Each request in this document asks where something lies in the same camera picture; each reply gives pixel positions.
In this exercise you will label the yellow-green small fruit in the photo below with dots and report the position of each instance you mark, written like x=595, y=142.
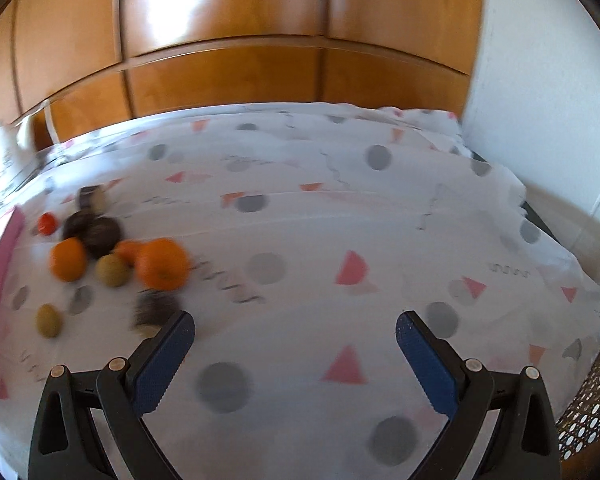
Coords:
x=48, y=321
x=112, y=270

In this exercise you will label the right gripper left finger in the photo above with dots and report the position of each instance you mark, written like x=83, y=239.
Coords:
x=65, y=443

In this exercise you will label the dark cut fruit half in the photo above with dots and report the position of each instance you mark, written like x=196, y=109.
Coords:
x=153, y=308

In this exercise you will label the dark cut cylinder fruit piece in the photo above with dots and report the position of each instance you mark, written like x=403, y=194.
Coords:
x=92, y=198

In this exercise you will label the patterned white tablecloth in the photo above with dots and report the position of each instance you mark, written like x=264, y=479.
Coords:
x=310, y=228

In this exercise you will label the orange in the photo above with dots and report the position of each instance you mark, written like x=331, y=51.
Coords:
x=68, y=260
x=162, y=264

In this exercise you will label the white floral ceramic kettle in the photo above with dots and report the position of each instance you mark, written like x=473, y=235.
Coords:
x=18, y=160

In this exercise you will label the rattan chair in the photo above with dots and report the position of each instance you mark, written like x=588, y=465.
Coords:
x=579, y=430

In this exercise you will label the dark round fruit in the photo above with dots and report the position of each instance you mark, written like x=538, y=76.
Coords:
x=77, y=224
x=102, y=236

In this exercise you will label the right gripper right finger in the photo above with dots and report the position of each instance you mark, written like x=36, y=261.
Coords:
x=523, y=443

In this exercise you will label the small red tomato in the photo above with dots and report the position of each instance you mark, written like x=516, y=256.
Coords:
x=48, y=224

